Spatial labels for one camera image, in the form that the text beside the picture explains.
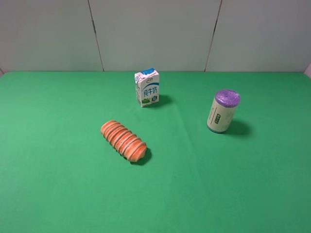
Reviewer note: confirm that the white blue milk carton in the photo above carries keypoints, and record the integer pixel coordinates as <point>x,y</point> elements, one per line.
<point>147,87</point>

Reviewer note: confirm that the purple garbage bag roll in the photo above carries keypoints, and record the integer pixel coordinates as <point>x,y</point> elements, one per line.
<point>222,110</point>

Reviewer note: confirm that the orange striped bread toy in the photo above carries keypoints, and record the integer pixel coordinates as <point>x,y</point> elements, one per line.
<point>124,141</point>

